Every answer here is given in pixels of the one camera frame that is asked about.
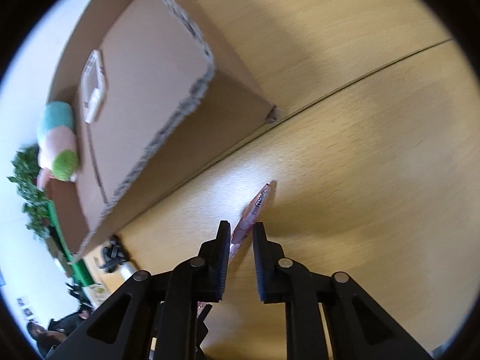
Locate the pink pen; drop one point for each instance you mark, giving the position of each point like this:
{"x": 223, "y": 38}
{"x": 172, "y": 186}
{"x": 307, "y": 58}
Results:
{"x": 255, "y": 206}

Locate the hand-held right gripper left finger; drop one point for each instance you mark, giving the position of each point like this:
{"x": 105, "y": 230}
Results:
{"x": 224, "y": 258}

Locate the white phone case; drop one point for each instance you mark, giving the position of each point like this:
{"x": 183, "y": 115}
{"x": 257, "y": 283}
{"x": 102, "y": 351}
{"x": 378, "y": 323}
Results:
{"x": 93, "y": 109}

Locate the black sunglasses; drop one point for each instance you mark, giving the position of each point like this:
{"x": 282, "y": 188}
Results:
{"x": 112, "y": 253}

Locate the wall photos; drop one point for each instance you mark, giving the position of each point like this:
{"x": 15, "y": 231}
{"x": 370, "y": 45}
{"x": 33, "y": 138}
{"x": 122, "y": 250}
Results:
{"x": 25, "y": 307}

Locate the teal and pink plush toy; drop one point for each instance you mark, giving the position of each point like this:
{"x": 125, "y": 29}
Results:
{"x": 56, "y": 120}

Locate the green patterned pale cloth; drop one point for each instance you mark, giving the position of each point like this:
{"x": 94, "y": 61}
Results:
{"x": 98, "y": 290}

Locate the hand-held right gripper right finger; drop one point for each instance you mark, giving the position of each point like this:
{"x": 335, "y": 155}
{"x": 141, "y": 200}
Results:
{"x": 259, "y": 266}

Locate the green leafy plant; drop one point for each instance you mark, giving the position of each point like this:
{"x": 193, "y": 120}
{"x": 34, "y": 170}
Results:
{"x": 26, "y": 185}

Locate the dark object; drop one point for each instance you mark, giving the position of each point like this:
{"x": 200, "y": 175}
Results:
{"x": 60, "y": 328}

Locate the green box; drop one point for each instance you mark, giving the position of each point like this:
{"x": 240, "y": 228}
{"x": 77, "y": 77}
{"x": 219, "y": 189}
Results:
{"x": 80, "y": 270}

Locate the brown cardboard box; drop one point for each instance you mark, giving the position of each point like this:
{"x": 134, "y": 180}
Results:
{"x": 150, "y": 63}

